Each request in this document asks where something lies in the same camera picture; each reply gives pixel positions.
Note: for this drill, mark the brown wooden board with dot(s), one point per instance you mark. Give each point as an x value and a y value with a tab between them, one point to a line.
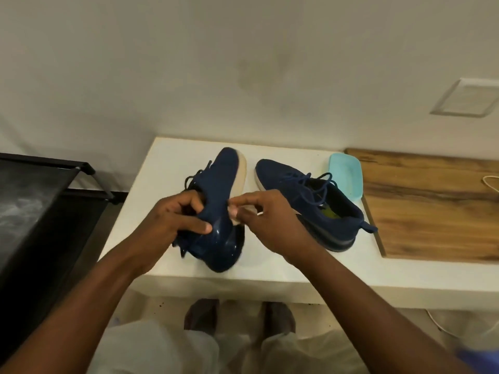
429	214

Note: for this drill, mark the person's foot grey sock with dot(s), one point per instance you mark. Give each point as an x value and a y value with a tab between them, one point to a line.
200	315
278	319

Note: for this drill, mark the person's right foot grey sock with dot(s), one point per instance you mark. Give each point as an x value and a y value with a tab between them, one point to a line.
278	319

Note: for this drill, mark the white shorts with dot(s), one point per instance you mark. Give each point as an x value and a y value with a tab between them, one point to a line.
156	346

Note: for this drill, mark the person's right hand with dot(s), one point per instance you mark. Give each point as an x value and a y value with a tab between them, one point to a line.
276	225

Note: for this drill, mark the beige cleaning cloth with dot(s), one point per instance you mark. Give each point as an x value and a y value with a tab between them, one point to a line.
234	214

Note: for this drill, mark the blue plastic bag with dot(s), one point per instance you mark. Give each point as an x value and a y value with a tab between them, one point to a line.
479	360

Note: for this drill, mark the person's right forearm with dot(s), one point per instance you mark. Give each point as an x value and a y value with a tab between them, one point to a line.
382	319

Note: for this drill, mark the white wall switch plate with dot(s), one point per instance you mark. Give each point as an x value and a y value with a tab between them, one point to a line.
468	98

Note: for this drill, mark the person's left hand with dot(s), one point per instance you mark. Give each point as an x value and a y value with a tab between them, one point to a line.
167	225

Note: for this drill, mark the person's left forearm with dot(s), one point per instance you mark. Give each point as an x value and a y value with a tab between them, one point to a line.
74	315

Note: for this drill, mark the person's left foot grey sock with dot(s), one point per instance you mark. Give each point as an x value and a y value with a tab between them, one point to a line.
200	315

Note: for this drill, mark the black shoe rack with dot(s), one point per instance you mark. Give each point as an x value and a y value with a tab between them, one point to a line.
31	214

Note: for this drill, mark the light blue plastic container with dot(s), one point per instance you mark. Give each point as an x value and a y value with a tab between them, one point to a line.
345	175

